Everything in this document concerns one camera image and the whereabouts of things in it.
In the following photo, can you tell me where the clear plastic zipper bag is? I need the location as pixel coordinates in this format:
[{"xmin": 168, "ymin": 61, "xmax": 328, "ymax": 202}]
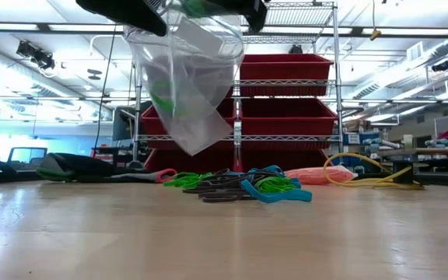
[
  {"xmin": 122, "ymin": 0, "xmax": 245, "ymax": 156},
  {"xmin": 284, "ymin": 165, "xmax": 359, "ymax": 186}
]

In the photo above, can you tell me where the green rubber band tangle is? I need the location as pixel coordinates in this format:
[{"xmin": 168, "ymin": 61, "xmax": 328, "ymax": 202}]
[
  {"xmin": 163, "ymin": 171, "xmax": 214, "ymax": 190},
  {"xmin": 254, "ymin": 175, "xmax": 299, "ymax": 194}
]

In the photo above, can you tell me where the orange rubber band bunch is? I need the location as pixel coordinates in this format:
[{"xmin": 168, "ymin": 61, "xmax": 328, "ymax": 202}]
[{"xmin": 285, "ymin": 166, "xmax": 352, "ymax": 185}]

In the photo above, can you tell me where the blue rubber band tangle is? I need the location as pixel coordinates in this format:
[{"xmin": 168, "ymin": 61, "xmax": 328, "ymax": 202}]
[{"xmin": 227, "ymin": 165, "xmax": 302, "ymax": 190}]

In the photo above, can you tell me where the dark grey rubber band tangle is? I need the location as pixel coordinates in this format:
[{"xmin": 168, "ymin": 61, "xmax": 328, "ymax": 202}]
[{"xmin": 183, "ymin": 169, "xmax": 283, "ymax": 198}]

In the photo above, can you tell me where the black monitor back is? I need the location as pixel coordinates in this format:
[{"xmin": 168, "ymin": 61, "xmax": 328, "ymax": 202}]
[{"xmin": 111, "ymin": 100, "xmax": 147, "ymax": 143}]

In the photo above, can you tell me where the yellow hanging plug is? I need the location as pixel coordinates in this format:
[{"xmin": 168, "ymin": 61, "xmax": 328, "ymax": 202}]
[{"xmin": 369, "ymin": 0, "xmax": 383, "ymax": 42}]

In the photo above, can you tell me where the black and green bag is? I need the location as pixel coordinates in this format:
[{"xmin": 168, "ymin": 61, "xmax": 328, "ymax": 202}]
[{"xmin": 35, "ymin": 151, "xmax": 178, "ymax": 184}]

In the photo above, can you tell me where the blue storage bin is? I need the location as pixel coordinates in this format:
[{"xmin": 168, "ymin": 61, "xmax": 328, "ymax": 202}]
[{"xmin": 342, "ymin": 131, "xmax": 372, "ymax": 146}]

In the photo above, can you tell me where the computer monitor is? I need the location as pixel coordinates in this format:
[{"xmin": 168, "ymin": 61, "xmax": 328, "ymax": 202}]
[{"xmin": 5, "ymin": 146, "xmax": 48, "ymax": 171}]

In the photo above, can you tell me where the grey blue pipe fitting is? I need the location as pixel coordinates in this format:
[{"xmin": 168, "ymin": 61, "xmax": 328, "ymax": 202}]
[
  {"xmin": 425, "ymin": 138, "xmax": 448, "ymax": 150},
  {"xmin": 362, "ymin": 137, "xmax": 403, "ymax": 153}
]

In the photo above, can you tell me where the wooden workbench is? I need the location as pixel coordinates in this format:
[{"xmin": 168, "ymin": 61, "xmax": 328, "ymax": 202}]
[{"xmin": 377, "ymin": 147, "xmax": 448, "ymax": 157}]

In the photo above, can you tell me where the chrome wire shelving rack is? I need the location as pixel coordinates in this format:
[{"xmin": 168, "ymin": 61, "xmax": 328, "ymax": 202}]
[{"xmin": 132, "ymin": 2, "xmax": 344, "ymax": 172}]

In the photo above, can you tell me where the yellow cable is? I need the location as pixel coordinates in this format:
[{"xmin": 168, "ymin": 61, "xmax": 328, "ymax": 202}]
[{"xmin": 323, "ymin": 152, "xmax": 426, "ymax": 191}]

